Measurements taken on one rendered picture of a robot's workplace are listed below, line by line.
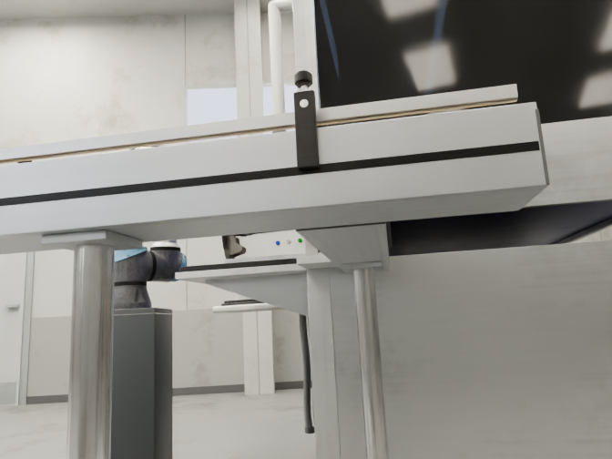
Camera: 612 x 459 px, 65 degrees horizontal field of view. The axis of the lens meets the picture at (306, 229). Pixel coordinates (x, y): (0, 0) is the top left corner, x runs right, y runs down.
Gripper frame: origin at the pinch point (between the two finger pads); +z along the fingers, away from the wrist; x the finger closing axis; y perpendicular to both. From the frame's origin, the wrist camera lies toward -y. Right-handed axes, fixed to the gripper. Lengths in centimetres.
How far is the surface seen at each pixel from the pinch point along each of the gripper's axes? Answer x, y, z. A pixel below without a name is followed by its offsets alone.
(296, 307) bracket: -2.4, 21.9, 15.4
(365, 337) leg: -34, 44, 24
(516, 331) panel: -12, 81, 24
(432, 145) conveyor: -95, 56, 1
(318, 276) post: -12.5, 30.5, 7.4
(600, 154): -12, 107, -20
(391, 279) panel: -12, 50, 9
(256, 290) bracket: -2.5, 9.7, 9.9
